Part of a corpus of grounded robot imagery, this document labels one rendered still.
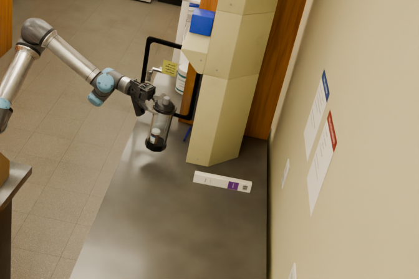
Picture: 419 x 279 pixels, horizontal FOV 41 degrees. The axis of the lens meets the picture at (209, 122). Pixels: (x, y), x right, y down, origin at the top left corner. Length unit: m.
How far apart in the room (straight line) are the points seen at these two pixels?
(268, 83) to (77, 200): 1.65
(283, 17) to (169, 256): 1.26
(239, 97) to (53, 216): 1.66
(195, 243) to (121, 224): 0.30
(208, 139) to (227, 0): 0.67
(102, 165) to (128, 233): 2.00
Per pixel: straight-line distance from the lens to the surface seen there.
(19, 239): 3.61
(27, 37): 2.60
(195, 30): 2.63
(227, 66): 2.45
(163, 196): 2.47
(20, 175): 2.52
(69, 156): 4.30
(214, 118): 2.57
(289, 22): 2.77
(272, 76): 2.87
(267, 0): 2.44
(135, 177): 2.56
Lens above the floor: 2.45
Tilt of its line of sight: 29 degrees down
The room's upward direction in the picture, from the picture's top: 12 degrees clockwise
